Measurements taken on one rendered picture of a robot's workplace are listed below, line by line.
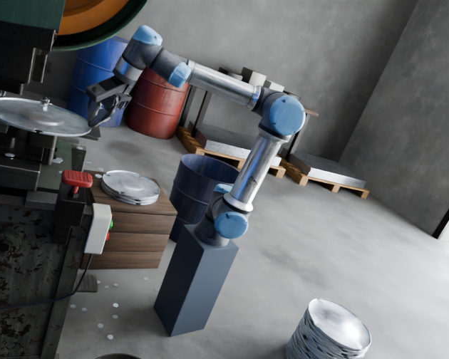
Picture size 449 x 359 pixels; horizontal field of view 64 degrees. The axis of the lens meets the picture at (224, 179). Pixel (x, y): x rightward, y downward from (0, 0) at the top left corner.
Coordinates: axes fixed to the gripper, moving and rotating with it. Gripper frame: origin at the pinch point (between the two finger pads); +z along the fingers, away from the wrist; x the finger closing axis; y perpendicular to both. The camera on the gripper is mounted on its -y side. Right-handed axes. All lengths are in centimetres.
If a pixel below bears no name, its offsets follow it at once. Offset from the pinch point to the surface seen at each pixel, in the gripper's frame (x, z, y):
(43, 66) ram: 12.2, -11.2, -14.4
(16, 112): 12.4, 5.6, -15.1
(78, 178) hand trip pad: -21.0, -3.5, -27.7
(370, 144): -123, -26, 503
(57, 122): 3.5, 2.1, -9.4
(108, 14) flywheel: 31.0, -23.9, 24.7
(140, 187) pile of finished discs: -9, 40, 56
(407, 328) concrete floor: -179, 22, 132
